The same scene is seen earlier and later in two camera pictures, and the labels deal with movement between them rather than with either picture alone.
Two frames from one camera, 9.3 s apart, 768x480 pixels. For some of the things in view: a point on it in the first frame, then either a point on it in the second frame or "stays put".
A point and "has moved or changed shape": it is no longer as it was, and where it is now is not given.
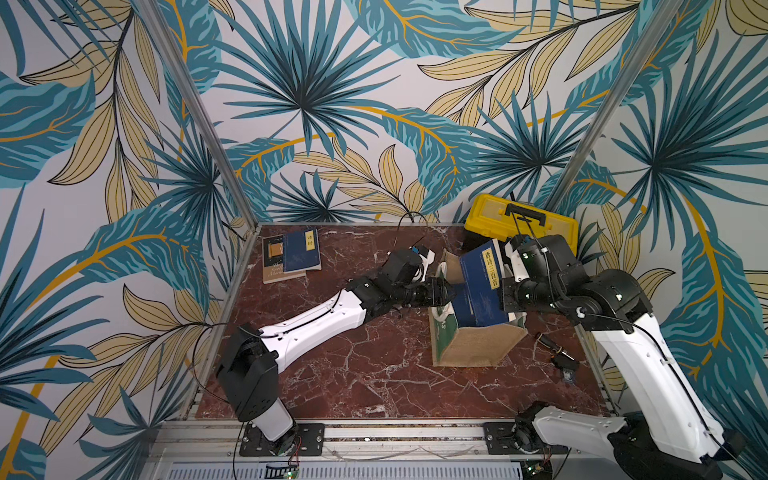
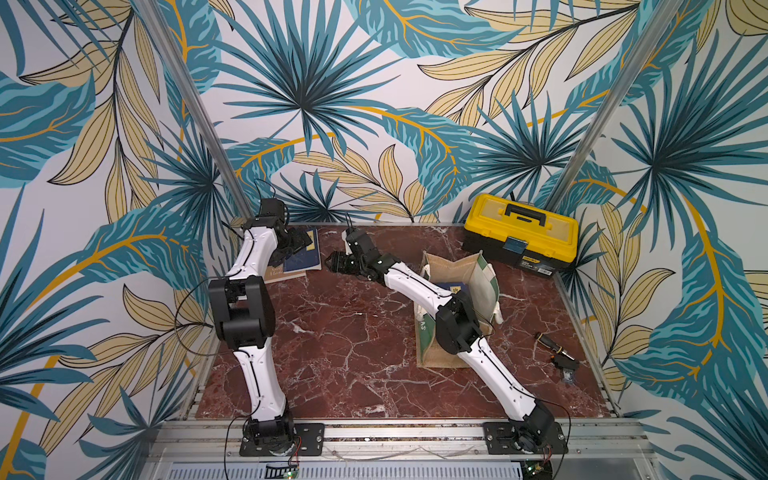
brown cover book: (273, 261) stays put
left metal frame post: (199, 113) stays put
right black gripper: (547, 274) -> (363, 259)
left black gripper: (436, 293) -> (299, 238)
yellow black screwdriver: (552, 345) stays put
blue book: (301, 251) stays put
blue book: (481, 299) has moved or changed shape
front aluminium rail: (189, 440) stays put
